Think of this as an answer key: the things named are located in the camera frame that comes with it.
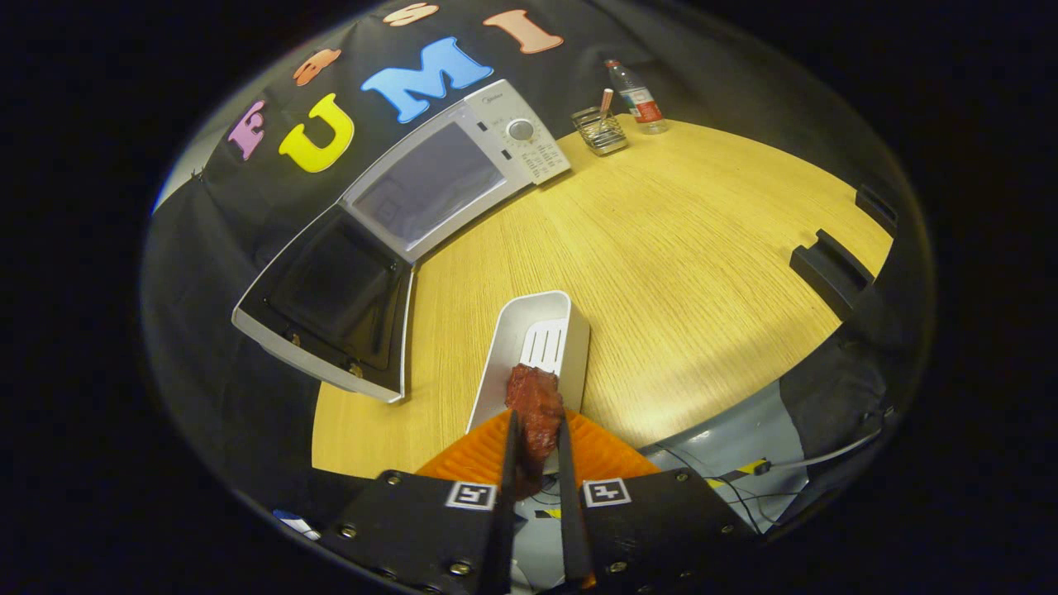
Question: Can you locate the dark red meat piece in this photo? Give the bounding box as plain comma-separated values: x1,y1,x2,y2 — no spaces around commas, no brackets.
505,364,566,497

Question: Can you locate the black cable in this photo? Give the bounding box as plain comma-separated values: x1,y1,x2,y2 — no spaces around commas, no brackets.
661,446,765,534

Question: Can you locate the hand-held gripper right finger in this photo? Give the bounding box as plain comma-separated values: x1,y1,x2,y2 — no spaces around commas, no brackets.
555,409,760,595

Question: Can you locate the white toaster oven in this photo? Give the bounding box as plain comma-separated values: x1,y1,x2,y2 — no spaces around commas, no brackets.
231,79,573,404

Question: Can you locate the clear plastic water bottle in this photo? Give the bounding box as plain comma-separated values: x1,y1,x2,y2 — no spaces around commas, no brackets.
603,59,670,136

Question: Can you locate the white plastic tray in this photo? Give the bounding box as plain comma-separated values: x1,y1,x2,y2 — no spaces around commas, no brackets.
465,290,591,476

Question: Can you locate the metal wire basket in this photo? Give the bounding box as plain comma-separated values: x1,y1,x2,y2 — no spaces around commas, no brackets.
571,106,629,156

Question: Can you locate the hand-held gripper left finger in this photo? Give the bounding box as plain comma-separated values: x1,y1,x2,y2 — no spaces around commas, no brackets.
318,409,520,595

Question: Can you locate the white cable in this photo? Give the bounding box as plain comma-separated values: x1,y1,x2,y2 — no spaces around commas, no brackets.
773,426,885,472

